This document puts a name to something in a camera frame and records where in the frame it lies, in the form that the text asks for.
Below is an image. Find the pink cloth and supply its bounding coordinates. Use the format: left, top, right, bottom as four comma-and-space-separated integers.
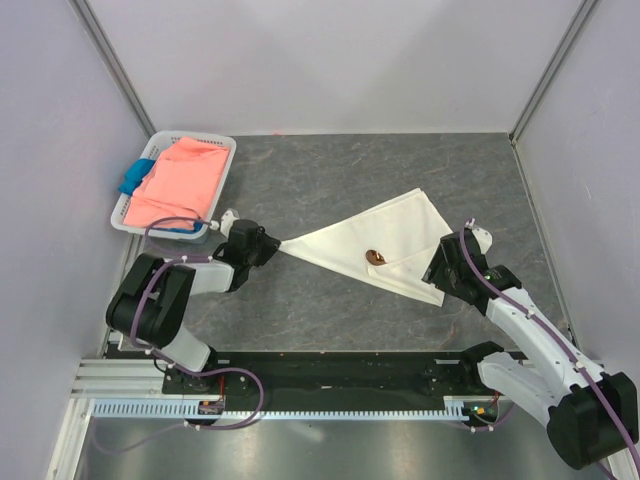
123, 137, 230, 232

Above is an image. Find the purple cable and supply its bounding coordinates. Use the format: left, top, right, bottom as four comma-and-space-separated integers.
128, 216, 266, 431
458, 218, 640, 480

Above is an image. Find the white slotted cable duct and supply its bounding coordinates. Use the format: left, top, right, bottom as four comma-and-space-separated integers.
92, 396, 492, 422

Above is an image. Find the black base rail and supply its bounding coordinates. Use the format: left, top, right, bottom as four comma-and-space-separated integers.
159, 349, 506, 414

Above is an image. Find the copper spoon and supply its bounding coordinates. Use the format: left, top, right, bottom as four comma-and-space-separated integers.
365, 249, 386, 266

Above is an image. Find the white plastic basket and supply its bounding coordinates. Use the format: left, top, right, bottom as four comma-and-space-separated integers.
111, 131, 236, 244

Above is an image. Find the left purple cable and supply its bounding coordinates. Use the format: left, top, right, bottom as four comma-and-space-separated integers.
128, 216, 266, 431

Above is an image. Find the blue cloth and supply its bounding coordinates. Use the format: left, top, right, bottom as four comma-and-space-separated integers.
118, 158, 155, 196

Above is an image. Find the aluminium frame post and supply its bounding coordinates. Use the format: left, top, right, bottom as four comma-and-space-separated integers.
509, 0, 600, 147
69, 0, 157, 138

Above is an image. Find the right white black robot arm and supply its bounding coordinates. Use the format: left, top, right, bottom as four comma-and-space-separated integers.
423, 226, 639, 470

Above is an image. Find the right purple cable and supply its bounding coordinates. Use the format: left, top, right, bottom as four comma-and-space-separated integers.
458, 218, 640, 480

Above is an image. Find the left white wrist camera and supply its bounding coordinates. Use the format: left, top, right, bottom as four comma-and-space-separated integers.
209, 209, 240, 237

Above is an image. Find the right aluminium frame post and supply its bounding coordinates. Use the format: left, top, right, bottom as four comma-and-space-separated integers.
509, 0, 600, 147

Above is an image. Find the white cloth napkin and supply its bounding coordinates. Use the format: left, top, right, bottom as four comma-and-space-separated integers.
280, 188, 452, 307

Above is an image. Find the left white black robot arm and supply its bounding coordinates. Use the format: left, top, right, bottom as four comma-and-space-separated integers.
105, 219, 281, 393

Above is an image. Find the left aluminium frame post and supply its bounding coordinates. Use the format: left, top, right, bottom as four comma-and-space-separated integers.
69, 0, 157, 138

